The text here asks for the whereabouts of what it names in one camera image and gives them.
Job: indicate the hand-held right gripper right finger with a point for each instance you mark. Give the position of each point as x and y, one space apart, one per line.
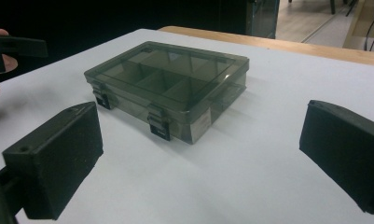
346 155

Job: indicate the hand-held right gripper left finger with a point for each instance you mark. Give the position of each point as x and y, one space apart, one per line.
57 161

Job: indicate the smoky clear plastic compartment box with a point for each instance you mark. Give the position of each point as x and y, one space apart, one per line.
175 84

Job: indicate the white table board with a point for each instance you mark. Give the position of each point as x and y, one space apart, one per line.
237 174

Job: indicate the wooden table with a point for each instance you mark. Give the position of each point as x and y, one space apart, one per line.
299 48

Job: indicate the light wooden furniture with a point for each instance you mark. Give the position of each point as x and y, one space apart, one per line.
355 28

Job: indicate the dark cabinet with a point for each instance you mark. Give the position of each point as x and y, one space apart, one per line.
262 18

